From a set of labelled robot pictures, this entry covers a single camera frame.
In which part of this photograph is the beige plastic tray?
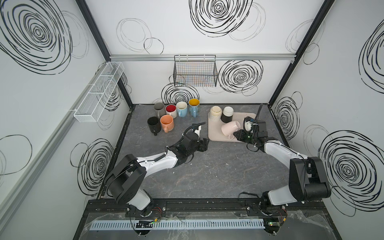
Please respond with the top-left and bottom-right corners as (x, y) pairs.
(208, 112), (257, 143)

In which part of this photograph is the cream speckled mug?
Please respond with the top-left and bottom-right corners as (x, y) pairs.
(209, 106), (222, 122)

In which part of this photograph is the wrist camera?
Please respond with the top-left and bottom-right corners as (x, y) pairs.
(243, 117), (254, 133)
(194, 126), (202, 137)

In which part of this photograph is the cream peach mug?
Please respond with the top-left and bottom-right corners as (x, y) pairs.
(160, 115), (175, 133)

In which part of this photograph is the light blue mug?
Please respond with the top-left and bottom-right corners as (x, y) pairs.
(176, 102), (188, 118)

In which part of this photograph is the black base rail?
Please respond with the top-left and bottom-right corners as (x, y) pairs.
(85, 197), (326, 214)

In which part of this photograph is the white red mug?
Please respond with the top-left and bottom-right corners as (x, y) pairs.
(165, 104), (178, 119)

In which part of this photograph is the white slotted cable duct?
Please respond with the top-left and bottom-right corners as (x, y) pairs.
(89, 219), (265, 231)

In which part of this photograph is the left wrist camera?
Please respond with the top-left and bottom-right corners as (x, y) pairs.
(194, 126), (202, 137)

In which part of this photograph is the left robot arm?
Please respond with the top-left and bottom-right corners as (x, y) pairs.
(104, 132), (209, 216)

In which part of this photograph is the white black mug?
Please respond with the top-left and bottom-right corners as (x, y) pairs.
(221, 106), (234, 124)

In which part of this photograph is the black wire basket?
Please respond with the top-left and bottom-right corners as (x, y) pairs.
(173, 55), (219, 88)

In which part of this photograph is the blue butterfly mug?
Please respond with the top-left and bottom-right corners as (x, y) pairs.
(189, 99), (200, 118)

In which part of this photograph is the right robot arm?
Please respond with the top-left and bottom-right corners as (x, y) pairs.
(234, 117), (332, 208)

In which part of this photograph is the grey mug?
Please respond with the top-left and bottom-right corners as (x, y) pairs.
(154, 102), (166, 119)

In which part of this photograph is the pink mug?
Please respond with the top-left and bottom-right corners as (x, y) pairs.
(221, 121), (241, 140)

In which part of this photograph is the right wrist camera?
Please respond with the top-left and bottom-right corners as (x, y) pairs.
(243, 117), (254, 133)

